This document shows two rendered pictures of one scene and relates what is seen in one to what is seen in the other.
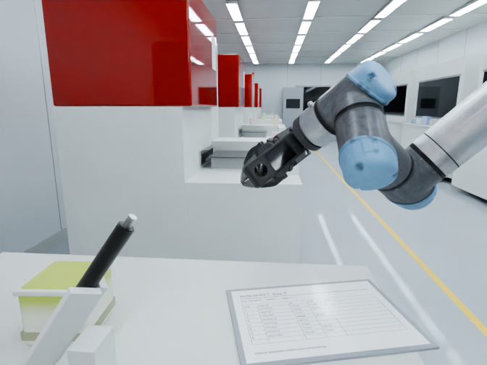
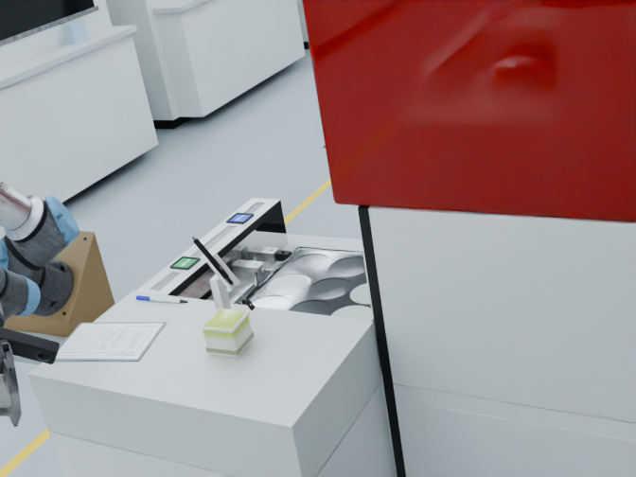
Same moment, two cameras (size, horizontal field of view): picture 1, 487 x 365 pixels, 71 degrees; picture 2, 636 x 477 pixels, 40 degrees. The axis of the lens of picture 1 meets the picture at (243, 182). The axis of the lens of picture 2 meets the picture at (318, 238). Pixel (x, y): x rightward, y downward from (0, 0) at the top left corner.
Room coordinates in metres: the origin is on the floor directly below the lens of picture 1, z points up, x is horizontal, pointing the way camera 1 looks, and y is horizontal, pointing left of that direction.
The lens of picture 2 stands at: (1.61, 1.05, 1.87)
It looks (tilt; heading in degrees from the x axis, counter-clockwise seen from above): 25 degrees down; 206
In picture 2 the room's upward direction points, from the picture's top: 10 degrees counter-clockwise
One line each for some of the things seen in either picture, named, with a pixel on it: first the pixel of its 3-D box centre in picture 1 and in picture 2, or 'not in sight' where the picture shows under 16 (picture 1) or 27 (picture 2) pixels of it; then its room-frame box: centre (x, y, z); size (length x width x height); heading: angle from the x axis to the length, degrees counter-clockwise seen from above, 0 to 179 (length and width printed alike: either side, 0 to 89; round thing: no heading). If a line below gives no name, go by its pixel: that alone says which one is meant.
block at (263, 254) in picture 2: not in sight; (264, 254); (-0.18, 0.01, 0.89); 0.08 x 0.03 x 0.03; 85
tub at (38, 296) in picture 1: (70, 300); (228, 333); (0.35, 0.20, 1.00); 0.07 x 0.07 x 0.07; 89
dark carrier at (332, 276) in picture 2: not in sight; (329, 289); (-0.01, 0.26, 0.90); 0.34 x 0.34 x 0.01; 85
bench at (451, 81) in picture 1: (448, 119); not in sight; (6.36, -3.76, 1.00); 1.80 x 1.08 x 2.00; 175
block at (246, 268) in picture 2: not in sight; (248, 268); (-0.10, 0.00, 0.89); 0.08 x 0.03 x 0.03; 85
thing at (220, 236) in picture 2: not in sight; (219, 265); (-0.11, -0.10, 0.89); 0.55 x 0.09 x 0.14; 175
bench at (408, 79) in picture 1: (404, 116); not in sight; (8.55, -3.95, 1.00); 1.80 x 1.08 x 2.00; 175
